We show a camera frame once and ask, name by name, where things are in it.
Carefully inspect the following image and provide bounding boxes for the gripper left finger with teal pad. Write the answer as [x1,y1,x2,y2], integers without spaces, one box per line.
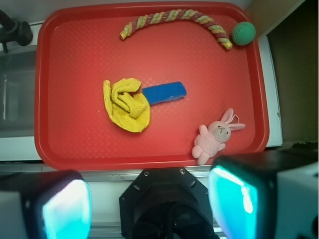
[0,170,92,239]

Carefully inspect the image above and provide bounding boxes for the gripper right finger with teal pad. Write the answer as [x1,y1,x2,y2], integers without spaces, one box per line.
[208,149,319,239]

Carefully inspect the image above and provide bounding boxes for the green ball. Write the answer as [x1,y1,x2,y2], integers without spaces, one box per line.
[231,21,256,46]

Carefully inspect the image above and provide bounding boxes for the pink plush bunny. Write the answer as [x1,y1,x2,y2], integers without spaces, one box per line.
[191,108,246,165]

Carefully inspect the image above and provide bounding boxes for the yellow knitted cloth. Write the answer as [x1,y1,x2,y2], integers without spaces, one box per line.
[103,78,151,133]

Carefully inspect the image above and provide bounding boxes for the red plastic tray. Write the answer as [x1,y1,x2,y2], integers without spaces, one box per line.
[34,1,269,170]

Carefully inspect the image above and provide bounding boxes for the blue sponge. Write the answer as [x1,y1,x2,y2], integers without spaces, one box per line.
[142,82,187,105]

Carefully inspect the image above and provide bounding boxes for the brown cardboard panel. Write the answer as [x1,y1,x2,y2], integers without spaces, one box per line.
[247,0,319,146]

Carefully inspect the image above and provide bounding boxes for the grey sink faucet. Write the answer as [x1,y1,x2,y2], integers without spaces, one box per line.
[0,10,33,54]

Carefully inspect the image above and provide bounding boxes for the multicoloured braided rope toy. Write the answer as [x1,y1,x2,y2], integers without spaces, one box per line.
[120,9,233,50]

